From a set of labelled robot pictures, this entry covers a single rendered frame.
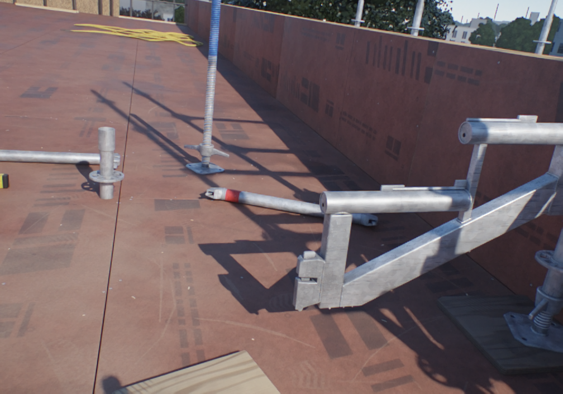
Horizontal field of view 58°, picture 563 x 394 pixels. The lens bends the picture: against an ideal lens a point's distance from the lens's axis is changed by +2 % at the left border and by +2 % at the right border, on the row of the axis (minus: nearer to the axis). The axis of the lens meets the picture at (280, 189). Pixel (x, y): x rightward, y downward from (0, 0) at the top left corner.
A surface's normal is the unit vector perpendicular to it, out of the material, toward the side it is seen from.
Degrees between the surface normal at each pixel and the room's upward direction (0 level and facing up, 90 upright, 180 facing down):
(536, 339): 0
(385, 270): 90
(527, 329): 0
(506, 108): 90
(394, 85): 90
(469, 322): 0
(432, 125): 90
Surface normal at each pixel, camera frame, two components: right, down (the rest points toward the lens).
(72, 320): 0.12, -0.94
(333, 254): 0.25, 0.36
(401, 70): -0.96, -0.03
